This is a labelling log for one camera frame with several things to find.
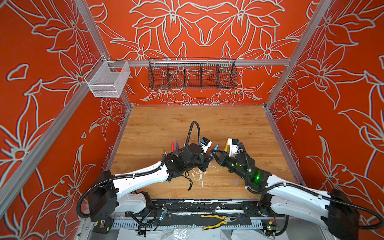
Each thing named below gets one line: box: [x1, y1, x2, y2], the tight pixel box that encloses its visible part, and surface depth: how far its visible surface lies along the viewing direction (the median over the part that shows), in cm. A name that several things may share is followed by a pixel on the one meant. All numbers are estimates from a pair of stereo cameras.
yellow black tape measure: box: [92, 216, 113, 234], surface depth 68 cm
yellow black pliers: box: [201, 215, 237, 230], surface depth 71 cm
